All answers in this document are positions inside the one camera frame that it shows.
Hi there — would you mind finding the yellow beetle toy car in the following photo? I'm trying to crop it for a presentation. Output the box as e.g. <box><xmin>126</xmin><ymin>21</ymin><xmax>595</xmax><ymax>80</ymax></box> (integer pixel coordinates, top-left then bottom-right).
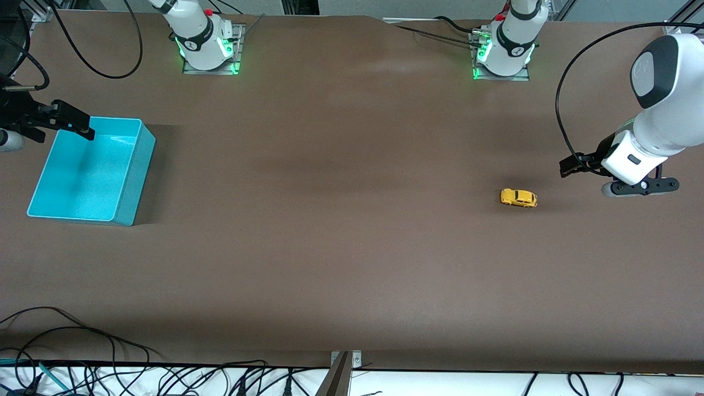
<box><xmin>500</xmin><ymin>188</ymin><xmax>538</xmax><ymax>208</ymax></box>

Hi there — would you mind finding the turquoise plastic bin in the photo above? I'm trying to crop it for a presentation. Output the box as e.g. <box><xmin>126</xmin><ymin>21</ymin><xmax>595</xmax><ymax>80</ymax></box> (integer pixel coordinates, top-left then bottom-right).
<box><xmin>26</xmin><ymin>117</ymin><xmax>156</xmax><ymax>227</ymax></box>

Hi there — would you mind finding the black cable with metal connector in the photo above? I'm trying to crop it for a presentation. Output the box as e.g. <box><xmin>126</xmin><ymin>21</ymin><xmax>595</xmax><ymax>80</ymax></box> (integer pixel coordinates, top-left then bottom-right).
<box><xmin>0</xmin><ymin>33</ymin><xmax>50</xmax><ymax>92</ymax></box>

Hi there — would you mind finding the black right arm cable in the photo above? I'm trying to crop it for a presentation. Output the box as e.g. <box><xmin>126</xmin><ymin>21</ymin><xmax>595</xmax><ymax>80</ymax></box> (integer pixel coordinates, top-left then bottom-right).
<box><xmin>48</xmin><ymin>0</ymin><xmax>145</xmax><ymax>79</ymax></box>

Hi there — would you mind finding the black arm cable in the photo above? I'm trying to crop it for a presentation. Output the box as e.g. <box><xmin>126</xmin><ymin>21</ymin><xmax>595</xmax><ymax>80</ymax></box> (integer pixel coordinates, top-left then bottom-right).
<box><xmin>48</xmin><ymin>0</ymin><xmax>145</xmax><ymax>79</ymax></box>
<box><xmin>555</xmin><ymin>22</ymin><xmax>704</xmax><ymax>172</ymax></box>

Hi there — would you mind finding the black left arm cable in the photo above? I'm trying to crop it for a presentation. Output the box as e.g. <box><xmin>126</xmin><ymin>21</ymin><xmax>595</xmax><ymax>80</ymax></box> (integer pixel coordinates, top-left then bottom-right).
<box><xmin>555</xmin><ymin>22</ymin><xmax>704</xmax><ymax>172</ymax></box>

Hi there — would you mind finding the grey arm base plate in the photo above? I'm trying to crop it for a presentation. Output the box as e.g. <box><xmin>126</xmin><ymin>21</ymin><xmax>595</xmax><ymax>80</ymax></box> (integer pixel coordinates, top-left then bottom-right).
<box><xmin>469</xmin><ymin>30</ymin><xmax>532</xmax><ymax>83</ymax></box>
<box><xmin>182</xmin><ymin>23</ymin><xmax>246</xmax><ymax>75</ymax></box>

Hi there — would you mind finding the black loose cable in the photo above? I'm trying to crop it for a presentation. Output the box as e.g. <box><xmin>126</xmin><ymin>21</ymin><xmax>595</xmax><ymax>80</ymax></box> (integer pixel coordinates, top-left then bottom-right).
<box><xmin>0</xmin><ymin>306</ymin><xmax>163</xmax><ymax>358</ymax></box>
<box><xmin>0</xmin><ymin>327</ymin><xmax>150</xmax><ymax>365</ymax></box>

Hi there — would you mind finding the black smooth base cable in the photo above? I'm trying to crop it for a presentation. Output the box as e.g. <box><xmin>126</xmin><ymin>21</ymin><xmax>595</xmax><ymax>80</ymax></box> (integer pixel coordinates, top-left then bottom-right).
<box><xmin>433</xmin><ymin>15</ymin><xmax>490</xmax><ymax>32</ymax></box>

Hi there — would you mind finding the black braided base cable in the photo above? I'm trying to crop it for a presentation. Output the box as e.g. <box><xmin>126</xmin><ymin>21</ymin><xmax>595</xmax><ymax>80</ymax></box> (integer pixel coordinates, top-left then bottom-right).
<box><xmin>394</xmin><ymin>24</ymin><xmax>480</xmax><ymax>48</ymax></box>

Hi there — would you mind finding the teal cable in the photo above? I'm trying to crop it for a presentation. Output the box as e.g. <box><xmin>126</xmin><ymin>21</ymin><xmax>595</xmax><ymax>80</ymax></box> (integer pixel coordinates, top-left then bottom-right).
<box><xmin>0</xmin><ymin>357</ymin><xmax>69</xmax><ymax>392</ymax></box>

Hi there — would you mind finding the black frame post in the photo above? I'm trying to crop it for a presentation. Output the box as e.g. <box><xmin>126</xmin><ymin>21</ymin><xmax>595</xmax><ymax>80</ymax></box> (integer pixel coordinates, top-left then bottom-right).
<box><xmin>282</xmin><ymin>0</ymin><xmax>320</xmax><ymax>16</ymax></box>

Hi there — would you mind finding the small metal bracket plate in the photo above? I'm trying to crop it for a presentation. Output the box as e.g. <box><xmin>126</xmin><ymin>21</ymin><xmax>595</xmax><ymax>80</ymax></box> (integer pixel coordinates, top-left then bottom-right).
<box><xmin>331</xmin><ymin>350</ymin><xmax>363</xmax><ymax>369</ymax></box>

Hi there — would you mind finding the dark grey metal post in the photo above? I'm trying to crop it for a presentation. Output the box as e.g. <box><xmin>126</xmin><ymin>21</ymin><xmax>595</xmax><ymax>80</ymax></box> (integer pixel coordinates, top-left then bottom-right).
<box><xmin>316</xmin><ymin>352</ymin><xmax>353</xmax><ymax>396</ymax></box>

